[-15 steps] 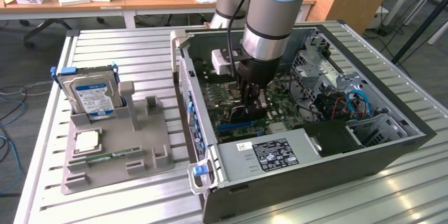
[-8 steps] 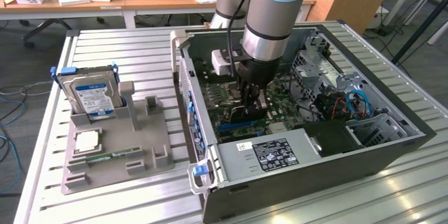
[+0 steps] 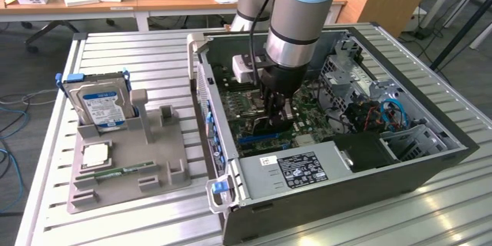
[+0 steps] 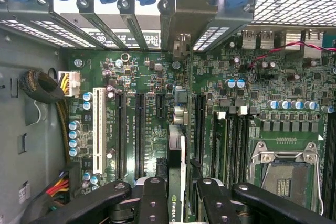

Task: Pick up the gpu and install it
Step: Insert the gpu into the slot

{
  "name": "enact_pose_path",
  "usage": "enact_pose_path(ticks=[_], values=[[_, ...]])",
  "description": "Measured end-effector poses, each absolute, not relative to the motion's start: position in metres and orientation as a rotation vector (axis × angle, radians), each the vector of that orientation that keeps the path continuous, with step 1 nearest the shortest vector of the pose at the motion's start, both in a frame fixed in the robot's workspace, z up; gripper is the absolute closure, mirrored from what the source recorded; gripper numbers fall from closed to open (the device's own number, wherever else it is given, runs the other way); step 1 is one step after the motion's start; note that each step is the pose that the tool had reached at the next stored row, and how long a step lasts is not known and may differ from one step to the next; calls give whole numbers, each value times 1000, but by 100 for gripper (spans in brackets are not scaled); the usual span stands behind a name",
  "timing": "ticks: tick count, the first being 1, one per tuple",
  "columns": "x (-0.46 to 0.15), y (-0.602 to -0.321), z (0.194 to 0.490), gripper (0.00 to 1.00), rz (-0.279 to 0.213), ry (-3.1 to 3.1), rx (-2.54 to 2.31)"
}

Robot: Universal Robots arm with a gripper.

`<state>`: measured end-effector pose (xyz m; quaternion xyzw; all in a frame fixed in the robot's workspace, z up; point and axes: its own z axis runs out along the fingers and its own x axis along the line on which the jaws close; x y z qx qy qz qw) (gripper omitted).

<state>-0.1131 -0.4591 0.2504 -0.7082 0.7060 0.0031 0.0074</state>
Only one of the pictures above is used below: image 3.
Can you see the black PC case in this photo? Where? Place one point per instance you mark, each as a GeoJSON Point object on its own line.
{"type": "Point", "coordinates": [345, 200]}

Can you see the grey power supply unit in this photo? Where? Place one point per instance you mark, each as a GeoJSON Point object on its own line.
{"type": "Point", "coordinates": [261, 177]}

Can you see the black plastic shroud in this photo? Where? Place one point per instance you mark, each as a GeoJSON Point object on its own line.
{"type": "Point", "coordinates": [365, 151]}

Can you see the silver chipset heatsink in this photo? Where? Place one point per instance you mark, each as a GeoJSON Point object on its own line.
{"type": "Point", "coordinates": [307, 140]}

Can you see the grey parts rack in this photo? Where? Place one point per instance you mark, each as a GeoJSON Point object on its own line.
{"type": "Point", "coordinates": [127, 148]}

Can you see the black office chair base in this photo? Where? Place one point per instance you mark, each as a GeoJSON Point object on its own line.
{"type": "Point", "coordinates": [45, 31]}

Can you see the CPU socket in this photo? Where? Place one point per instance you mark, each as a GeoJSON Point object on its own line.
{"type": "Point", "coordinates": [253, 102]}

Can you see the bare green RAM stick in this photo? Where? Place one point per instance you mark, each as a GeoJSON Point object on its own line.
{"type": "Point", "coordinates": [115, 171]}

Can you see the black power adapter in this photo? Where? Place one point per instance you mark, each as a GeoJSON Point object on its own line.
{"type": "Point", "coordinates": [423, 33]}

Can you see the hard disk in blue caddy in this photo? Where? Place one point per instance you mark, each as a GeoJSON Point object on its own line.
{"type": "Point", "coordinates": [101, 105]}

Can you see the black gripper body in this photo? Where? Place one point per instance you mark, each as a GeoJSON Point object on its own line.
{"type": "Point", "coordinates": [284, 80]}

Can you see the metal drive cage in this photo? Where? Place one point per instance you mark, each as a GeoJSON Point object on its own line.
{"type": "Point", "coordinates": [345, 84]}

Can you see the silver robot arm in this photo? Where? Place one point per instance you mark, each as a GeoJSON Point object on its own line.
{"type": "Point", "coordinates": [296, 12]}

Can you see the blue case latch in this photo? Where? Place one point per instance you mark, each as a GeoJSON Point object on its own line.
{"type": "Point", "coordinates": [219, 187]}

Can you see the green motherboard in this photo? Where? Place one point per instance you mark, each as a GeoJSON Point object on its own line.
{"type": "Point", "coordinates": [311, 113]}

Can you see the blue expansion slot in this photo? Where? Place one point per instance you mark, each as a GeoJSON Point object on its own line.
{"type": "Point", "coordinates": [253, 140]}

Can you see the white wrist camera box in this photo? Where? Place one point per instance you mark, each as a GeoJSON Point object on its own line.
{"type": "Point", "coordinates": [243, 68]}

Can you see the metal disk bay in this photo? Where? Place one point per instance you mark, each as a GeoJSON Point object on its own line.
{"type": "Point", "coordinates": [415, 142]}

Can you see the graphics card with black cooler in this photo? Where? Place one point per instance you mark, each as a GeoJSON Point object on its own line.
{"type": "Point", "coordinates": [259, 128]}

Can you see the silver CPU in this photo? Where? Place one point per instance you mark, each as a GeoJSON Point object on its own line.
{"type": "Point", "coordinates": [96, 153]}

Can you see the black pole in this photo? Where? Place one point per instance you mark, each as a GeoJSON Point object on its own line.
{"type": "Point", "coordinates": [463, 34]}

